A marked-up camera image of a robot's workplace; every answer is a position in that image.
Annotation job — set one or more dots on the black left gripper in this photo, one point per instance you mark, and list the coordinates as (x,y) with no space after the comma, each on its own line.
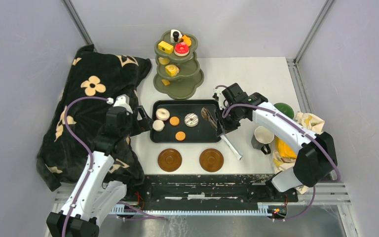
(145,123)

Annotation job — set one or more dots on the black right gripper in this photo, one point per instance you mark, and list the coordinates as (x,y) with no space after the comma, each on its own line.
(224,127)

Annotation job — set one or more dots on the white glazed donut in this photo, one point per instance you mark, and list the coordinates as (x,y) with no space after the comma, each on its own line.
(191,120)
(162,114)

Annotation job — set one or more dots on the steel tongs white handle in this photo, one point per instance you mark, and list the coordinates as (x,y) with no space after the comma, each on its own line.
(208,117)

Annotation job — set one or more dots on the rectangular tan cracker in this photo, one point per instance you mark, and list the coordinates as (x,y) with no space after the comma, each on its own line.
(165,82)

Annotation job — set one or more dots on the grey mug white inside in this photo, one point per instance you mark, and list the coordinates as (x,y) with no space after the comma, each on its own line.
(261,139)

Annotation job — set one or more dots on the yellow swirl roll cake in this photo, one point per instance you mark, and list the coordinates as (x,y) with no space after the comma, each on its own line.
(172,70)

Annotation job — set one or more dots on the yellow cream cupcake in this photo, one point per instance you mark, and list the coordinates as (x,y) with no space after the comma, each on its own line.
(163,61)

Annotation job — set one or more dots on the red glazed donut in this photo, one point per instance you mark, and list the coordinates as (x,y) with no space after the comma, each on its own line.
(181,49)

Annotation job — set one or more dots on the orange fish-shaped pastry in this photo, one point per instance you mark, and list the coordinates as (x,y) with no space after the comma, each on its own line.
(186,40)

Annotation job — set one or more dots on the yellow layered cake slice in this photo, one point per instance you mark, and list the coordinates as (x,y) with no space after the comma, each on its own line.
(165,47)

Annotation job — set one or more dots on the white cake block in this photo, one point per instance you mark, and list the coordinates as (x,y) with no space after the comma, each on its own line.
(175,36)

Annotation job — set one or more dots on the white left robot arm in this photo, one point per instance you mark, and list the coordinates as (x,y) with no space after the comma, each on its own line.
(84,211)

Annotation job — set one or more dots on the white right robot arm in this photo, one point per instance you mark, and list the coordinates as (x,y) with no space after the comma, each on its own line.
(316,153)

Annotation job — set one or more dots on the white round cake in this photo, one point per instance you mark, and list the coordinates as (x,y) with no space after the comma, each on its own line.
(158,125)

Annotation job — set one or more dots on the black rectangular tray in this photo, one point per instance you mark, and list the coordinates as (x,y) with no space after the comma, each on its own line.
(201,133)

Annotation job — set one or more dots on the round tan biscuit upper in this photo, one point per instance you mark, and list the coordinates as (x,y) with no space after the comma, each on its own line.
(174,121)

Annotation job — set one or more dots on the round tan biscuit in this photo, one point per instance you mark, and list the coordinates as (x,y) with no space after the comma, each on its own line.
(174,121)
(180,136)

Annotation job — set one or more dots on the round tan biscuit lower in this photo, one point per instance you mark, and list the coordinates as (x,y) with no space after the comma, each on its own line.
(180,136)

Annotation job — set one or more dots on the brown wooden coaster left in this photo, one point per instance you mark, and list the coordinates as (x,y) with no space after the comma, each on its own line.
(169,160)

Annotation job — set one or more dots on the brown wooden coaster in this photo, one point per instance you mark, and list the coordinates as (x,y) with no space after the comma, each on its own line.
(169,160)
(211,160)

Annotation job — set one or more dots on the green three-tier serving stand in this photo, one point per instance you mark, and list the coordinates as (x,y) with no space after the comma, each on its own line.
(190,77)

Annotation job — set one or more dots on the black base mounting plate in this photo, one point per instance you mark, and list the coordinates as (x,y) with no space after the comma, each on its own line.
(249,187)

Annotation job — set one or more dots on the brown wooden coaster right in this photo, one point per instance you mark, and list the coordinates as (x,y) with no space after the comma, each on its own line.
(211,160)

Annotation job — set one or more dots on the black floral plush blanket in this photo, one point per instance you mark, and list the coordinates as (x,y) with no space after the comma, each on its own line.
(92,77)

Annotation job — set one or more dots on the patterned white yellow cloth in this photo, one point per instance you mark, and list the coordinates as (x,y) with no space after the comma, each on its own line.
(284,157)

